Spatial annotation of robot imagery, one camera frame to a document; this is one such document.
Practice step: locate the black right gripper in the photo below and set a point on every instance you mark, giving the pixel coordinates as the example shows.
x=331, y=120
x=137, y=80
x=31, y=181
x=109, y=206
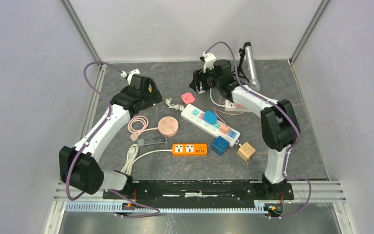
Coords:
x=198, y=76

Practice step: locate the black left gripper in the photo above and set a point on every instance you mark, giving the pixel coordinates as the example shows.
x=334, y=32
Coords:
x=155, y=97

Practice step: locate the pink plug adapter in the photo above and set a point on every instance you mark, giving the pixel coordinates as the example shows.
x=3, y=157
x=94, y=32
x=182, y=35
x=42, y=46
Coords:
x=188, y=98

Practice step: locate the long white power strip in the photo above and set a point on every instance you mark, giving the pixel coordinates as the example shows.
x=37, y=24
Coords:
x=195, y=116

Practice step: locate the pink round power socket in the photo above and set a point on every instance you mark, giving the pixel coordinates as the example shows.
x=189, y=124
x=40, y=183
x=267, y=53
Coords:
x=168, y=126

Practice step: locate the light blue cube adapter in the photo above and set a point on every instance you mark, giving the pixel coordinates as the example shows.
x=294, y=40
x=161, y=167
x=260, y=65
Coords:
x=210, y=117

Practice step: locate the small white power strip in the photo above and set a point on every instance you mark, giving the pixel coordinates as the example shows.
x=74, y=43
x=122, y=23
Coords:
x=233, y=107

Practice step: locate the salmon small cube adapter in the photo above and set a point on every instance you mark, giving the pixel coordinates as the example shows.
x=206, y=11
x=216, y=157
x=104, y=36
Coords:
x=224, y=128

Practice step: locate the blue cube socket adapter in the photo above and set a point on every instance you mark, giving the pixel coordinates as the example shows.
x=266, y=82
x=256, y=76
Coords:
x=219, y=146

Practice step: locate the beige dragon cube adapter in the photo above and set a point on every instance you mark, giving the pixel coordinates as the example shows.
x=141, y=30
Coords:
x=246, y=151

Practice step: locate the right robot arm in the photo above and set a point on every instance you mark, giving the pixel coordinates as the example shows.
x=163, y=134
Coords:
x=280, y=127

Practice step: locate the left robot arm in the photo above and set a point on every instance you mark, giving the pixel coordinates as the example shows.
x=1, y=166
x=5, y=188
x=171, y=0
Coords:
x=79, y=164

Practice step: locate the silver cylindrical flashlight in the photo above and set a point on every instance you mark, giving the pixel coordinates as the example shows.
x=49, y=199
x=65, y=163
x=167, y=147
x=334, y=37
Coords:
x=252, y=78

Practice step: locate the orange power strip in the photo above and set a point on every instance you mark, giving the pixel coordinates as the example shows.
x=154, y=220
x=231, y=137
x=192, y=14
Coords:
x=189, y=149

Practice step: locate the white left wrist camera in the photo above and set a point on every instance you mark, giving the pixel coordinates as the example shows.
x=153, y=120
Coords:
x=128, y=76

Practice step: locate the grey plastic bracket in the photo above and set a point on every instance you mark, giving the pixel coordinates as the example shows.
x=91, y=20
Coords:
x=142, y=142

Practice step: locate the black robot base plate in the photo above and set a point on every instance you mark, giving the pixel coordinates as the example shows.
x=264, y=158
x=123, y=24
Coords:
x=237, y=193

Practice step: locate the aluminium slotted rail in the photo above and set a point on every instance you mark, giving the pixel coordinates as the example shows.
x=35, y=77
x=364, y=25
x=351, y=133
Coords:
x=119, y=207

